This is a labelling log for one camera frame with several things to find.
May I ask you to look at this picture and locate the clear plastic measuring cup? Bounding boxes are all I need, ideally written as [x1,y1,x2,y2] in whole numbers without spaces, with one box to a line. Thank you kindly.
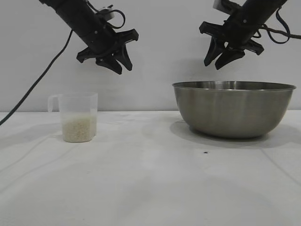
[48,92,98,143]

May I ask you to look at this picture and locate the stainless steel mixing bowl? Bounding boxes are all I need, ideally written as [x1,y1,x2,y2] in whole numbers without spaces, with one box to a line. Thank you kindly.
[172,81,297,139]

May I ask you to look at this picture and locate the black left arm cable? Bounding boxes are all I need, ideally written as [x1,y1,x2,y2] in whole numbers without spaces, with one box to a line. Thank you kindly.
[0,30,73,127]

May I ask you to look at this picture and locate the white tablecloth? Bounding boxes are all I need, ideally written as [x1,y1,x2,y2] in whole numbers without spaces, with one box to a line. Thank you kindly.
[0,110,301,226]

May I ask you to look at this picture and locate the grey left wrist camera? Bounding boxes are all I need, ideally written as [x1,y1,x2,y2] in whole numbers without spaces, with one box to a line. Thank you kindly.
[95,8,116,22]

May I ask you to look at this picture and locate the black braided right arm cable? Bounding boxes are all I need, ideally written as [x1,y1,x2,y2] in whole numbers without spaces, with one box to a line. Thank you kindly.
[257,6,301,44]

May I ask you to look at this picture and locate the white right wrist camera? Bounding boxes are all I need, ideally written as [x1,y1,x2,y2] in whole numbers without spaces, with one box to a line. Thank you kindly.
[212,0,228,11]

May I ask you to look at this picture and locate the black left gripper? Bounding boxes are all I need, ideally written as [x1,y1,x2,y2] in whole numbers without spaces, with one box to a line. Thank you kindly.
[77,20,139,75]

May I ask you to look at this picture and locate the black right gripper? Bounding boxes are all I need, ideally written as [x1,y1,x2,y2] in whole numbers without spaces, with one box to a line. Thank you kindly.
[199,14,265,70]

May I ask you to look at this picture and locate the white rice grains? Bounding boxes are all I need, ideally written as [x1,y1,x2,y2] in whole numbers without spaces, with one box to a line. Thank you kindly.
[62,117,97,143]

